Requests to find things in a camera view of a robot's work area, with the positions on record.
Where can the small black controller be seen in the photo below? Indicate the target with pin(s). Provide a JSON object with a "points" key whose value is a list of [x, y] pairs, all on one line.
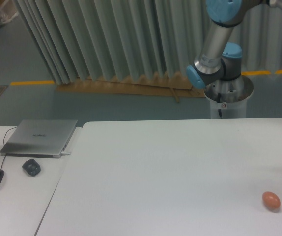
{"points": [[31, 167]]}

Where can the brown egg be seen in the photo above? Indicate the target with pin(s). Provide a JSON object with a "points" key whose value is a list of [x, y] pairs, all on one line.
{"points": [[271, 200]]}

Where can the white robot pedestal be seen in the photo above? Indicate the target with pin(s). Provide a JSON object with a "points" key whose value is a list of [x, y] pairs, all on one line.
{"points": [[228, 99]]}

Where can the white usb plug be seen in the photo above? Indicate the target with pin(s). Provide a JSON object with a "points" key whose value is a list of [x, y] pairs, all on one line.
{"points": [[65, 153]]}

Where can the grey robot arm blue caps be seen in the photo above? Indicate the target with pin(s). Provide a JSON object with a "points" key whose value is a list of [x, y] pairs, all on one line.
{"points": [[217, 68]]}

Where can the pale green pleated curtain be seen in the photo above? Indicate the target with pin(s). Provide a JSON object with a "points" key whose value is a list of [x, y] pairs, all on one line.
{"points": [[116, 40]]}

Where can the silver closed laptop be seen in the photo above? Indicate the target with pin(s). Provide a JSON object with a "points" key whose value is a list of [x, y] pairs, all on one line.
{"points": [[40, 138]]}

